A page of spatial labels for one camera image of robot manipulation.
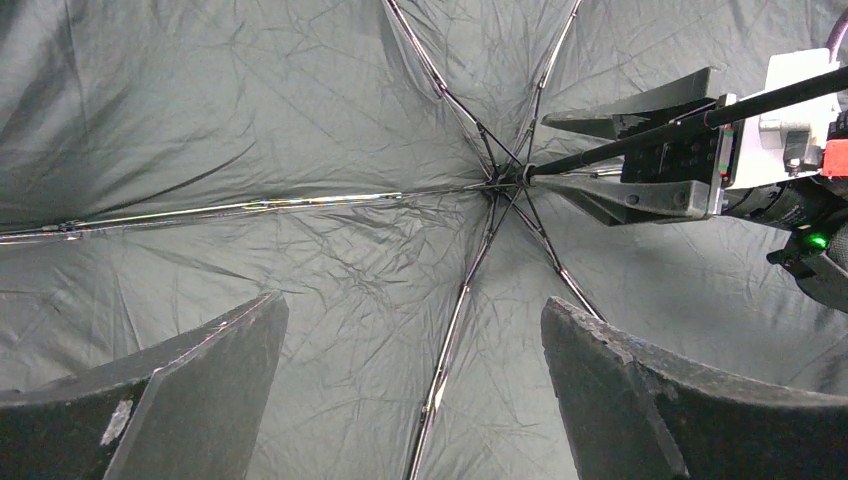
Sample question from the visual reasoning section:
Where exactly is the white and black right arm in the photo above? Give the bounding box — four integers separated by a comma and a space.
518, 67, 847, 311

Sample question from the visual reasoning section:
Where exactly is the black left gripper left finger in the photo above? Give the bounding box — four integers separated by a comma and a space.
1, 292, 289, 479

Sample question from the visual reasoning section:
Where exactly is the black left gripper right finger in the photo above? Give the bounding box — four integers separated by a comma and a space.
541, 297, 847, 479

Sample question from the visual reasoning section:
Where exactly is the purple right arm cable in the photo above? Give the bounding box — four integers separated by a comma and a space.
824, 7, 848, 66

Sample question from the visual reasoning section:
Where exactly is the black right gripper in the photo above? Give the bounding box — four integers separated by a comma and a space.
533, 67, 737, 227

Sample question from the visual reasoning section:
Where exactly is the pink and black folding umbrella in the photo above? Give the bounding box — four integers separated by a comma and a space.
1, 1, 847, 479

